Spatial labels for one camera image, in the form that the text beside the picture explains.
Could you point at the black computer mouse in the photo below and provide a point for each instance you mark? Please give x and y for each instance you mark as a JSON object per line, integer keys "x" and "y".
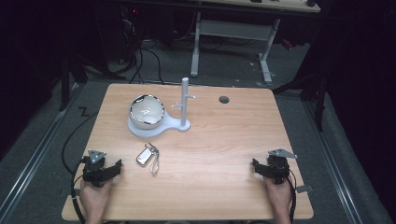
{"x": 311, "y": 3}

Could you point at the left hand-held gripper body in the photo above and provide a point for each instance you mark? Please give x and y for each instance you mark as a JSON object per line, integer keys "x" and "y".
{"x": 95, "y": 172}

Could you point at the grey metal bracket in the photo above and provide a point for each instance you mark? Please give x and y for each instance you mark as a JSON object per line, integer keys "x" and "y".
{"x": 304, "y": 188}

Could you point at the white key stand with post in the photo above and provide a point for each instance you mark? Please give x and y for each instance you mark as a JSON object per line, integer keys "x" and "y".
{"x": 174, "y": 123}

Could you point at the small red object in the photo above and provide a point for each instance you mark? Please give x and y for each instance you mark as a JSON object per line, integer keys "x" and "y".
{"x": 286, "y": 44}

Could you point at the dark computer tower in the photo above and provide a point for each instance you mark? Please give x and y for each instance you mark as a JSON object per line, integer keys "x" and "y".
{"x": 129, "y": 31}

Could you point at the person's right hand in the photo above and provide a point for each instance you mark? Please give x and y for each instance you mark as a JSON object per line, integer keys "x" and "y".
{"x": 278, "y": 194}

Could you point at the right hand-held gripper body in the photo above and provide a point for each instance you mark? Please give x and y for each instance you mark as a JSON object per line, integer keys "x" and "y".
{"x": 277, "y": 168}

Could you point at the white-legged wooden desk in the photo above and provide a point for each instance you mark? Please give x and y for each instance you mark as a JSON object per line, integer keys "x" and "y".
{"x": 233, "y": 29}

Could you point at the white bowl with silver rim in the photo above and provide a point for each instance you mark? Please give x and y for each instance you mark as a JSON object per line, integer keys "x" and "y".
{"x": 146, "y": 112}

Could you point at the person's left hand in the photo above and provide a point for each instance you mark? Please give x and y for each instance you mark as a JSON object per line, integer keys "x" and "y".
{"x": 93, "y": 197}

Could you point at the black metal stand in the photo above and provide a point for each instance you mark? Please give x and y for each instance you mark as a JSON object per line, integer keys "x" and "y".
{"x": 311, "y": 90}
{"x": 70, "y": 74}

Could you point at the metal floor rail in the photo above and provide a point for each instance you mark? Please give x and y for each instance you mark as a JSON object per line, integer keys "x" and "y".
{"x": 34, "y": 155}
{"x": 333, "y": 165}

